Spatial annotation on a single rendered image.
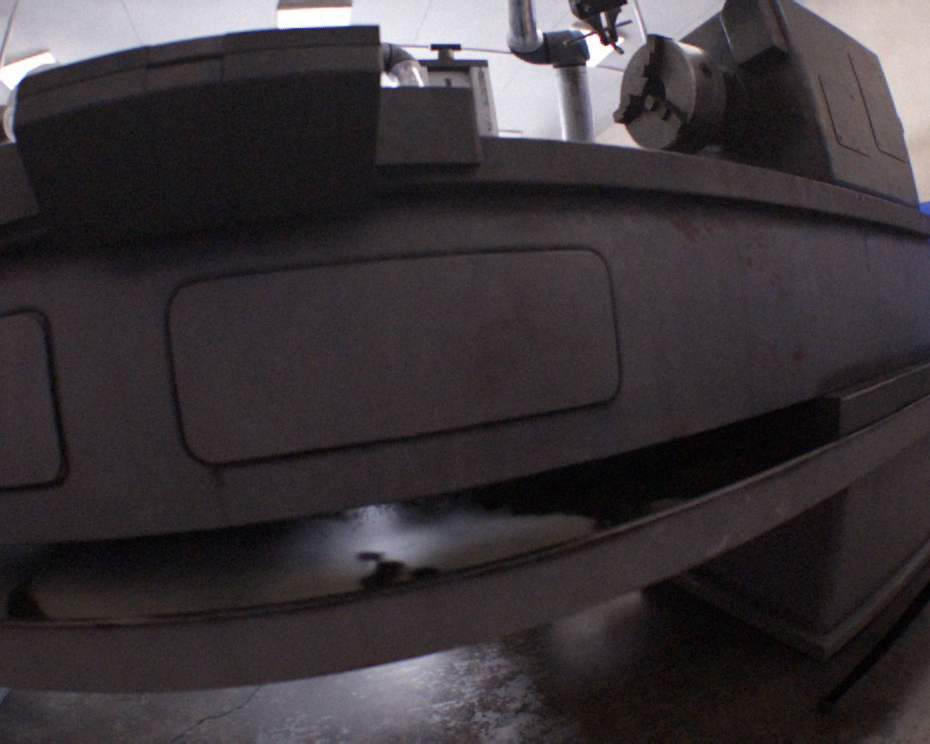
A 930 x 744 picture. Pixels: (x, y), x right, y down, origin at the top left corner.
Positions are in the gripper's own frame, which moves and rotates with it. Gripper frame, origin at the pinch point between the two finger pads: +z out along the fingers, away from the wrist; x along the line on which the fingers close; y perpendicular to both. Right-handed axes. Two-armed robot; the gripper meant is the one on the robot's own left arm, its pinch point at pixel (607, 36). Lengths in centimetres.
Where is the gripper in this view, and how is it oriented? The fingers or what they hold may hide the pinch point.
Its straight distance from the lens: 133.6
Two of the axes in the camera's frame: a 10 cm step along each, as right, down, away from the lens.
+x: 8.9, -3.9, -2.3
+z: 3.9, 3.9, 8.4
